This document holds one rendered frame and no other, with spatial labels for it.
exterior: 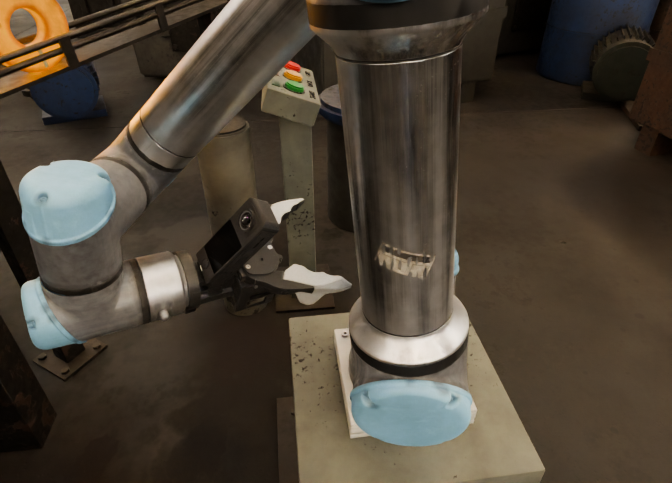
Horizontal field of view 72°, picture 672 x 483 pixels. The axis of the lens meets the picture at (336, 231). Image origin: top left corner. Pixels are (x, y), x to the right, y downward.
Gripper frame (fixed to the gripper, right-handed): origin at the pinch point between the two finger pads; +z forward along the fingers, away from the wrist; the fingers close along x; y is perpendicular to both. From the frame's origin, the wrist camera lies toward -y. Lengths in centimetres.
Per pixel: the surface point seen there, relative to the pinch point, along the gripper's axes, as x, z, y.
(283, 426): 11, 0, 51
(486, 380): 24.1, 20.2, 12.6
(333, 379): 13.3, 0.4, 19.6
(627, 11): -112, 261, 20
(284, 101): -36.6, 11.0, 6.6
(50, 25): -65, -25, 9
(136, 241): -68, -10, 86
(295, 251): -27, 20, 47
